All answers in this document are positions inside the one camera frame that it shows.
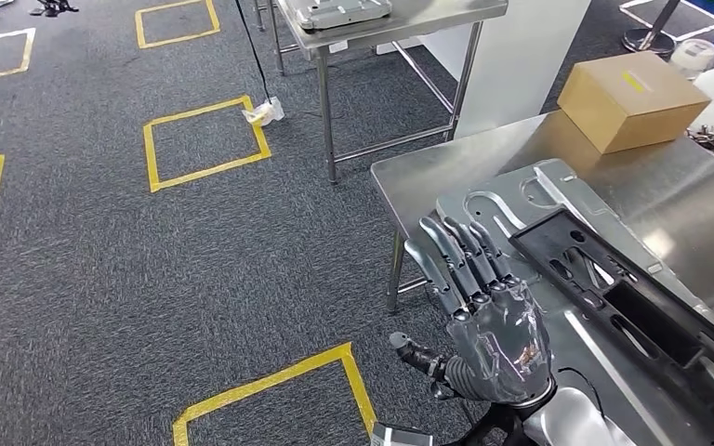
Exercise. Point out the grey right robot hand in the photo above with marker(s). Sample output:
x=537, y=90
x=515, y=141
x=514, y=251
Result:
x=498, y=357

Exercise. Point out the black plastic panel part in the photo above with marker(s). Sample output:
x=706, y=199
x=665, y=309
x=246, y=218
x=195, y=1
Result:
x=646, y=320

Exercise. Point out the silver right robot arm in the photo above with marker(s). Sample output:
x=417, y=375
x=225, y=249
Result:
x=572, y=418

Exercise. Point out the stainless steel workbench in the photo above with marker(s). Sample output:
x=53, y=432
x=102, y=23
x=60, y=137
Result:
x=689, y=184

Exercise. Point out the large silver metal panel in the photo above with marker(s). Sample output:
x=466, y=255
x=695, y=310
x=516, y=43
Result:
x=591, y=369

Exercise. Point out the yellow floor tape square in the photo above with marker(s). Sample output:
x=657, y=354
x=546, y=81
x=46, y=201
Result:
x=271, y=378
x=212, y=18

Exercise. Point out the brown cardboard box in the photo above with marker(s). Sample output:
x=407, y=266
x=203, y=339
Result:
x=628, y=104

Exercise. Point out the white partition panel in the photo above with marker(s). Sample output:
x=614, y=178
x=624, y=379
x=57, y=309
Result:
x=517, y=61

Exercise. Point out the taped clear plastic lump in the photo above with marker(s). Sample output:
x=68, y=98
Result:
x=263, y=112

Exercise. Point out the stainless steel table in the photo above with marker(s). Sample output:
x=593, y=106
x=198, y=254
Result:
x=431, y=18

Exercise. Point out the white plastic tub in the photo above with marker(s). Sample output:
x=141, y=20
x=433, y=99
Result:
x=694, y=58

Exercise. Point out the grey metal plate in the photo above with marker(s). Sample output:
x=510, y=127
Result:
x=345, y=12

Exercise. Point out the black tripod base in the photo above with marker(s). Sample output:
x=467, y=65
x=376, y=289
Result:
x=54, y=7

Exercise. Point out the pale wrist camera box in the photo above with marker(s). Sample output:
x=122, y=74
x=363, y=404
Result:
x=400, y=436

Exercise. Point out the chrome stanchion post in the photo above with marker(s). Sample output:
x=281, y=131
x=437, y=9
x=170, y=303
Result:
x=649, y=40

